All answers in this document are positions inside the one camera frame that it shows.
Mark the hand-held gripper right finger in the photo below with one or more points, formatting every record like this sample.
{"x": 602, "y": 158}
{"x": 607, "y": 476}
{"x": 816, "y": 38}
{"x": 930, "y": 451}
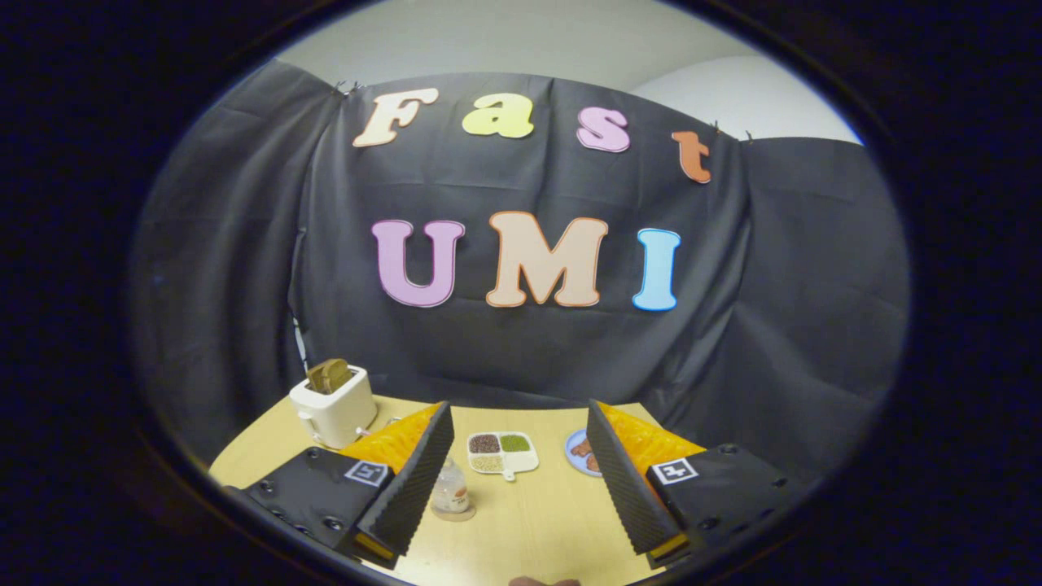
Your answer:
{"x": 623, "y": 484}

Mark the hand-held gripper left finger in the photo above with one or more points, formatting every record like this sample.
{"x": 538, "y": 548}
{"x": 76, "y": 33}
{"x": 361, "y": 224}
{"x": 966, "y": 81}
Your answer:
{"x": 411, "y": 488}

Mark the clear juice bottle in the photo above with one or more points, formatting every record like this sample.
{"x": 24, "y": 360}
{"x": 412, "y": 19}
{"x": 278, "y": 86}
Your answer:
{"x": 450, "y": 492}

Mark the tan round coaster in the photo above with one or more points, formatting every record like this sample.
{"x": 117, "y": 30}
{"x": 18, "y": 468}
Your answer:
{"x": 465, "y": 515}

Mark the blue round plate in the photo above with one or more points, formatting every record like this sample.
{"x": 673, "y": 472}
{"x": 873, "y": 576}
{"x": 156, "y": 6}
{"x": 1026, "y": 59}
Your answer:
{"x": 576, "y": 448}

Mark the pale beans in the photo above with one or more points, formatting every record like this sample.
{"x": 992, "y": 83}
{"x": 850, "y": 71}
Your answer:
{"x": 487, "y": 462}

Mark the dark red beans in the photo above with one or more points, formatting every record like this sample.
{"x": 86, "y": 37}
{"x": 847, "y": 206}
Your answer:
{"x": 484, "y": 443}

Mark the white divided tray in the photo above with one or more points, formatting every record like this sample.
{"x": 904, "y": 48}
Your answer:
{"x": 525, "y": 462}

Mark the wooden table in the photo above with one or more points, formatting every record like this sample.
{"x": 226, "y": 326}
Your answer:
{"x": 529, "y": 521}

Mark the white toaster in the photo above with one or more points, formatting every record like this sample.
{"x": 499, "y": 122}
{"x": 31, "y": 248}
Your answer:
{"x": 338, "y": 415}

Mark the green beans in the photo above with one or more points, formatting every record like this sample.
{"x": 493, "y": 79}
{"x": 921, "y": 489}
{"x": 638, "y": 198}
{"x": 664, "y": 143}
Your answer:
{"x": 513, "y": 442}

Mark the brown bread slice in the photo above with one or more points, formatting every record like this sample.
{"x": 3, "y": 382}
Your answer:
{"x": 329, "y": 376}

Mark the black backdrop cloth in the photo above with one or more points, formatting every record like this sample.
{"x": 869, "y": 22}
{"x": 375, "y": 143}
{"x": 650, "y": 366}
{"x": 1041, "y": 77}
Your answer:
{"x": 505, "y": 358}

